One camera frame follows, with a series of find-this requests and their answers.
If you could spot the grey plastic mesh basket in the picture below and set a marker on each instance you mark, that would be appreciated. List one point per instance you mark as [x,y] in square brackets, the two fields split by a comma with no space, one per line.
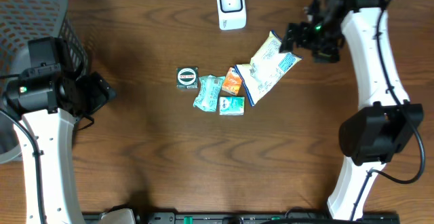
[25,20]

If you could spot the white blue snack bag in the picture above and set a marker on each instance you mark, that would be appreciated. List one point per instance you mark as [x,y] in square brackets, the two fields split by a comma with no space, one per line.
[267,66]

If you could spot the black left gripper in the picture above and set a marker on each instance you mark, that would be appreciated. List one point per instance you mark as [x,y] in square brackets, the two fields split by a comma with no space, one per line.
[100,90]

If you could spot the round white red lid cup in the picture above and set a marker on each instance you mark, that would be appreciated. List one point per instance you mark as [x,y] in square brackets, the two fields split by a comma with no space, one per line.
[187,78]

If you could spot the white barcode scanner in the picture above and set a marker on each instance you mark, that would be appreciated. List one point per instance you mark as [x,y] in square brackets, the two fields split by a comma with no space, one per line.
[232,14]

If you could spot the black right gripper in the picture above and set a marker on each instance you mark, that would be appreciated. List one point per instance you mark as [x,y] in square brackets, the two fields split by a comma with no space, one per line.
[327,51]

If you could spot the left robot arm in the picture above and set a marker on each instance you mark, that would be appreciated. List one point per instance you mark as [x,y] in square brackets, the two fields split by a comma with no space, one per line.
[45,103]

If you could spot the green snack packet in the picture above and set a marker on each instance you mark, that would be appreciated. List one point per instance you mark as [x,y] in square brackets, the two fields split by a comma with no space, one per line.
[210,87]

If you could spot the orange snack packet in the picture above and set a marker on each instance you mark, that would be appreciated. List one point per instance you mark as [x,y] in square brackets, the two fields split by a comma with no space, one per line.
[232,82]

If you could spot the small teal white packet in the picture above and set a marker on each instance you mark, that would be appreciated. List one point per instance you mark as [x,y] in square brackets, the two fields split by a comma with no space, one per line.
[231,105]

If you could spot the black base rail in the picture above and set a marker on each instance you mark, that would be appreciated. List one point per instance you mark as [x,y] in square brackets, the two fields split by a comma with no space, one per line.
[295,216]

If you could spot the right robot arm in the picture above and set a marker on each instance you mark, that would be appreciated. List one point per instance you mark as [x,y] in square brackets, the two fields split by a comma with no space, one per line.
[386,119]

